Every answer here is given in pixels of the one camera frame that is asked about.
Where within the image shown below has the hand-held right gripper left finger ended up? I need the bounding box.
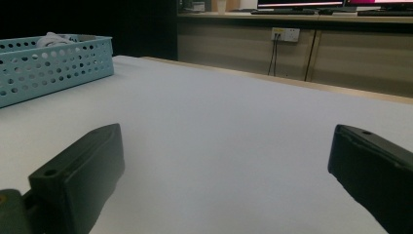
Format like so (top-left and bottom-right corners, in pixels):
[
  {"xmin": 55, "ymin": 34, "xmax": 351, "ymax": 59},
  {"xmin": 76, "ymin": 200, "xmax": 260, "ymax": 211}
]
[{"xmin": 28, "ymin": 123, "xmax": 126, "ymax": 234}]

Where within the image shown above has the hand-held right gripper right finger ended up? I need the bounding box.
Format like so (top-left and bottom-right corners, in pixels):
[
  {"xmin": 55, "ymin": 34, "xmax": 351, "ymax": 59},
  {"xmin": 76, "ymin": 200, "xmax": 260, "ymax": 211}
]
[{"xmin": 327, "ymin": 124, "xmax": 413, "ymax": 234}]

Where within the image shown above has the light blue perforated plastic basket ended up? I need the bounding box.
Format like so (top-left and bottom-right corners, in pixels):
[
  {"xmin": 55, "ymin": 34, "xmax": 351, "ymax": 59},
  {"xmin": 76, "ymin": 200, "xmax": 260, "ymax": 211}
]
[{"xmin": 0, "ymin": 33, "xmax": 115, "ymax": 109}]

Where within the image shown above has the light blue knit garment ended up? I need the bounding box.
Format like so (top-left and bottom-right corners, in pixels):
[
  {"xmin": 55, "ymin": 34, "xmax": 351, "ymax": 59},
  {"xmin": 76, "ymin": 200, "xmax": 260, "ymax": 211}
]
[{"xmin": 35, "ymin": 31, "xmax": 77, "ymax": 49}]

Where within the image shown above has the beige wooden cabinet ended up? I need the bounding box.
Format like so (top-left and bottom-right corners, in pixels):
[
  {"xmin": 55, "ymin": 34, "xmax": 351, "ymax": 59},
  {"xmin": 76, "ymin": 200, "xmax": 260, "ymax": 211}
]
[{"xmin": 177, "ymin": 11, "xmax": 413, "ymax": 98}]

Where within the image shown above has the light wooden table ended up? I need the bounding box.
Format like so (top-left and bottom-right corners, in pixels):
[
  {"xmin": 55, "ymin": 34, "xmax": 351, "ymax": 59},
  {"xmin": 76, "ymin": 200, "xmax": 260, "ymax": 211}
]
[{"xmin": 142, "ymin": 56, "xmax": 413, "ymax": 105}]

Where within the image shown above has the black curtain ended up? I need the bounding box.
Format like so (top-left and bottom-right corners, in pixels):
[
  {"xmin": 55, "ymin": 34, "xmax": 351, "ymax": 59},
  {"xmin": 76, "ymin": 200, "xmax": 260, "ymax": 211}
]
[{"xmin": 0, "ymin": 0, "xmax": 179, "ymax": 61}]

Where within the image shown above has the black keyboard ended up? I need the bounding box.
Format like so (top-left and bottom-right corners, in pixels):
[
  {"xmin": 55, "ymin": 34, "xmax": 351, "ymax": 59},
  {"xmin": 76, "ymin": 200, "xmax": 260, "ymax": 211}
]
[
  {"xmin": 357, "ymin": 10, "xmax": 413, "ymax": 18},
  {"xmin": 250, "ymin": 9, "xmax": 316, "ymax": 16}
]

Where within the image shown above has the black monitor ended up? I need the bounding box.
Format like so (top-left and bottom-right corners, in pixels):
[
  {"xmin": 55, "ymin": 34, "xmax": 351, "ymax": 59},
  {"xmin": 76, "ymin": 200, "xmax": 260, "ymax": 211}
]
[
  {"xmin": 256, "ymin": 0, "xmax": 345, "ymax": 10},
  {"xmin": 344, "ymin": 0, "xmax": 413, "ymax": 8}
]

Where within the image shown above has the thin black power cable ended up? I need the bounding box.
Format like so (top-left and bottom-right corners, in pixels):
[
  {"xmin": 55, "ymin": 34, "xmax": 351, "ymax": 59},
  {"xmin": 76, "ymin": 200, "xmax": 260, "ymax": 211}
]
[
  {"xmin": 274, "ymin": 33, "xmax": 282, "ymax": 77},
  {"xmin": 267, "ymin": 33, "xmax": 278, "ymax": 76}
]

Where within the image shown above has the white wall socket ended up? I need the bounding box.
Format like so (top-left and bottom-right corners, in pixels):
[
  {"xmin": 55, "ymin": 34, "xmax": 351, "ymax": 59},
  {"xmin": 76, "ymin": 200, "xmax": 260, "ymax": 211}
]
[{"xmin": 271, "ymin": 27, "xmax": 301, "ymax": 43}]

